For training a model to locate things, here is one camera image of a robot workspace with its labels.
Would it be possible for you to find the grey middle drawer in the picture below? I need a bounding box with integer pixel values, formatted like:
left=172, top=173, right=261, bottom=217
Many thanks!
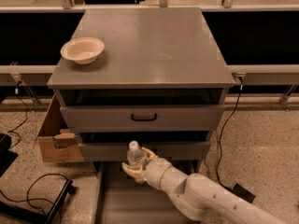
left=78, top=141, right=210, bottom=161

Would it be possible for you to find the white paper bowl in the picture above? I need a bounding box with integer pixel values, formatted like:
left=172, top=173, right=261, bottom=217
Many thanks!
left=60, top=37, right=105, bottom=65

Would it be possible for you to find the grey top drawer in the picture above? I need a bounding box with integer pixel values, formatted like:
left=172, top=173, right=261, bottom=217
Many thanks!
left=61, top=105, right=224, bottom=133

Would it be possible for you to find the black cable on floor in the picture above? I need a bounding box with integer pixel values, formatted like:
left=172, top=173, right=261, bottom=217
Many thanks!
left=0, top=173, right=70, bottom=224

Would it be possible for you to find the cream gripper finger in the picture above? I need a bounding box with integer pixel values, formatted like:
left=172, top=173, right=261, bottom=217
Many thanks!
left=121, top=162, right=145, bottom=183
left=142, top=147, right=157, bottom=165

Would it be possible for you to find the black floor stand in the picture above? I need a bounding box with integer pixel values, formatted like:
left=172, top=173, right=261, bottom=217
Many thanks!
left=0, top=178, right=76, bottom=224

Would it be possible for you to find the black power adapter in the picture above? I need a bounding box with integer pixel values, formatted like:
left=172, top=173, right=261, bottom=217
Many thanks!
left=233, top=184, right=255, bottom=203

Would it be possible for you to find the grey drawer cabinet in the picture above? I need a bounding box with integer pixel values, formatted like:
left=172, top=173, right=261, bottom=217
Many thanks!
left=47, top=7, right=235, bottom=173

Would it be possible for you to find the brown cardboard box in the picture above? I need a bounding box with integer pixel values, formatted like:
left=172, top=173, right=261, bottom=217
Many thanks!
left=37, top=96, right=83, bottom=162

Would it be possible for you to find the clear plastic water bottle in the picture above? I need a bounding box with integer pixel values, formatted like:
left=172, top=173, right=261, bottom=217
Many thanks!
left=127, top=141, right=147, bottom=169

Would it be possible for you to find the black adapter cable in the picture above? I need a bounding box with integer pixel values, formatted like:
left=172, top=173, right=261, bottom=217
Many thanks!
left=216, top=76, right=237, bottom=191

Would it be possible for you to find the black wall cable left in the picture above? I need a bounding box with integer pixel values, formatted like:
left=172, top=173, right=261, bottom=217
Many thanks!
left=7, top=79, right=30, bottom=148

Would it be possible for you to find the grey open bottom drawer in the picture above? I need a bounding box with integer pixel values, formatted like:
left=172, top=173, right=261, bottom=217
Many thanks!
left=92, top=162, right=201, bottom=224

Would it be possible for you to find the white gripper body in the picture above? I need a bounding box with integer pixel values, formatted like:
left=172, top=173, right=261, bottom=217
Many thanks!
left=144, top=158, right=172, bottom=189

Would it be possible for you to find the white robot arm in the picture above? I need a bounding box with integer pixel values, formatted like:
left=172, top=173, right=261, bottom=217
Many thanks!
left=122, top=142, right=286, bottom=224

